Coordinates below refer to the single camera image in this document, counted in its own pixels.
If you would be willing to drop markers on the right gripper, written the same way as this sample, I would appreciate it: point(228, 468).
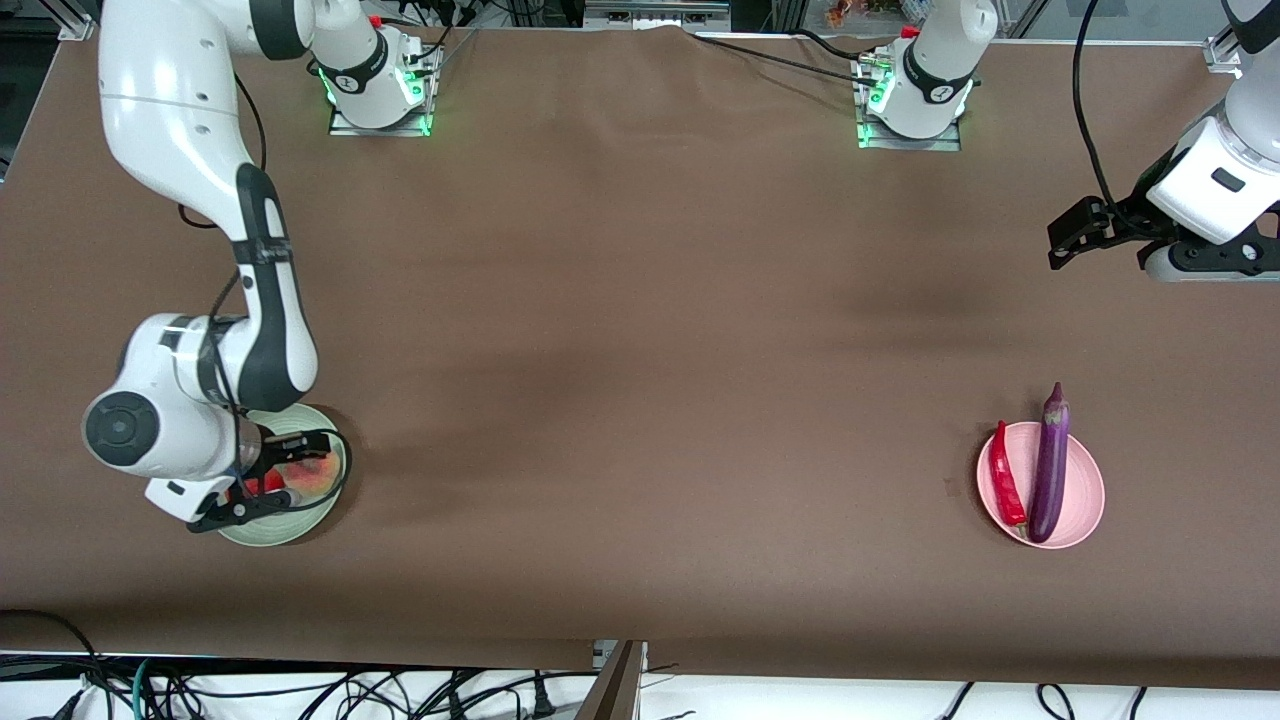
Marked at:
point(274, 452)

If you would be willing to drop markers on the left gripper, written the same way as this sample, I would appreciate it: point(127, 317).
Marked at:
point(1127, 216)

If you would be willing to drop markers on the peach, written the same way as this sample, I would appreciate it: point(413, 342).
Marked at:
point(312, 477)

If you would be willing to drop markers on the red pomegranate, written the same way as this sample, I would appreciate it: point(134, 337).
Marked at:
point(262, 484)

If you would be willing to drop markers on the purple eggplant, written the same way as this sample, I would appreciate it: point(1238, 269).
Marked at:
point(1047, 480)

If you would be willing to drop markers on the red chili pepper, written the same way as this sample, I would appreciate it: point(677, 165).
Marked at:
point(1003, 475)

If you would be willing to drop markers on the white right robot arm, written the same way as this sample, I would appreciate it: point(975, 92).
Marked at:
point(180, 100)

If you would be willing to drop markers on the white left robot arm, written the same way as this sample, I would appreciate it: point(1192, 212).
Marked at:
point(940, 60)

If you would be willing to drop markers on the green plate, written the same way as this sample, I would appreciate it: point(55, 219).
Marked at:
point(300, 525)

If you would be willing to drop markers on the pink plate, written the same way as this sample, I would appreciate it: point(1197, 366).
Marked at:
point(1080, 500)

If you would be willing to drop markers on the brown table cloth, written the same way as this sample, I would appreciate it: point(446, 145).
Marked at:
point(800, 250)

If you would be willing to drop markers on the orange background objects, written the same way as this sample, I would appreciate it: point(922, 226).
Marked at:
point(845, 12)

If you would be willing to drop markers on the black power plug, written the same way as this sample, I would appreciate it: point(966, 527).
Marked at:
point(542, 700)

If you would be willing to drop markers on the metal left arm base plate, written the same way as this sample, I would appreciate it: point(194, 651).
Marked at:
point(945, 146)

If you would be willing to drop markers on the aluminium frame corner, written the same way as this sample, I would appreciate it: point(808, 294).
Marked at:
point(1220, 55)
point(80, 28)

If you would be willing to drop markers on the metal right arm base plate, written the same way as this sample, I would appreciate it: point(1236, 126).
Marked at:
point(345, 128)

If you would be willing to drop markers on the metal frame rail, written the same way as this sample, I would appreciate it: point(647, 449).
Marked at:
point(650, 15)

